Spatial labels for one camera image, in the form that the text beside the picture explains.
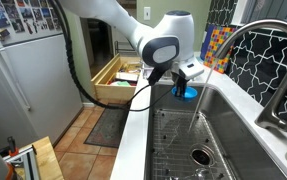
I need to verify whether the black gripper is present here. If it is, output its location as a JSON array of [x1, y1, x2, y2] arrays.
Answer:
[[170, 70, 189, 99]]

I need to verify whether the blue bowl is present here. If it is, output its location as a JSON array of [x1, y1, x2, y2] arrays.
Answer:
[[171, 85, 199, 101]]

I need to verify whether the running water stream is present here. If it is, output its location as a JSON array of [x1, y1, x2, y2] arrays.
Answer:
[[186, 58, 219, 133]]

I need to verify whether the brushed steel faucet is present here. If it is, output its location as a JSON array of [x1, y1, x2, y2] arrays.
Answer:
[[212, 19, 287, 133]]

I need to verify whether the blue board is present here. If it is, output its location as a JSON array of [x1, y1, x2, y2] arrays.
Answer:
[[199, 23, 217, 62]]

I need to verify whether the colourful mosaic tile board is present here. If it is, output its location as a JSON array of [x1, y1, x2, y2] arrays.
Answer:
[[203, 26, 237, 75]]

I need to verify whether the white box in drawer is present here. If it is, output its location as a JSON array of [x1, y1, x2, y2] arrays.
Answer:
[[115, 71, 140, 83]]

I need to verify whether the sink drain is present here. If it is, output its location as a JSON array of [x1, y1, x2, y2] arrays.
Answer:
[[188, 143, 216, 168]]

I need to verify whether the open wooden drawer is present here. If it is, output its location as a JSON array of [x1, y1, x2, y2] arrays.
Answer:
[[91, 53, 143, 103]]

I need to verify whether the stainless steel sink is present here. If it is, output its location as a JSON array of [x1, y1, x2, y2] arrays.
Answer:
[[144, 81, 287, 180]]

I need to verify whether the dark floor rug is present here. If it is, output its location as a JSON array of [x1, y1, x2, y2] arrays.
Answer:
[[83, 102, 131, 149]]

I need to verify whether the metal utensil in sink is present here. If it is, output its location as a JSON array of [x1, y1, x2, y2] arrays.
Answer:
[[182, 167, 217, 180]]

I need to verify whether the wooden table board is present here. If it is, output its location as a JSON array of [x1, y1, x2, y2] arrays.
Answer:
[[14, 135, 65, 180]]

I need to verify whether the red and black clamp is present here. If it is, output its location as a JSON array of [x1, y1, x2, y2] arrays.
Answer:
[[6, 135, 20, 158]]

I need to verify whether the dark fridge magnet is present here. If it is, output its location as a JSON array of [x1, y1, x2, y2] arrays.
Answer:
[[0, 28, 11, 41]]

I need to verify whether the large blue fridge photo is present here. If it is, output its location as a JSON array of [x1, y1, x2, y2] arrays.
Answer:
[[0, 7, 11, 30]]

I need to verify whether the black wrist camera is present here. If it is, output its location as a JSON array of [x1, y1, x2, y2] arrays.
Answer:
[[146, 64, 166, 86]]

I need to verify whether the thin black cable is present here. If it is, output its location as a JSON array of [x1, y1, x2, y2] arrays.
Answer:
[[125, 84, 175, 113]]

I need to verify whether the wire sink grid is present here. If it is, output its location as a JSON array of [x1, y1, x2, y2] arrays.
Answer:
[[150, 108, 235, 180]]

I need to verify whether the black wire rack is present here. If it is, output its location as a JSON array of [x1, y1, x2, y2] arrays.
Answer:
[[113, 40, 138, 57]]

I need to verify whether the white light switch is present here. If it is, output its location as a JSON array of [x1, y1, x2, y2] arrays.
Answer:
[[143, 6, 152, 22]]

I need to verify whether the aluminium extrusion frame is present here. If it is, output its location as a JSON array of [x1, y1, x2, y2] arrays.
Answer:
[[2, 144, 41, 180]]

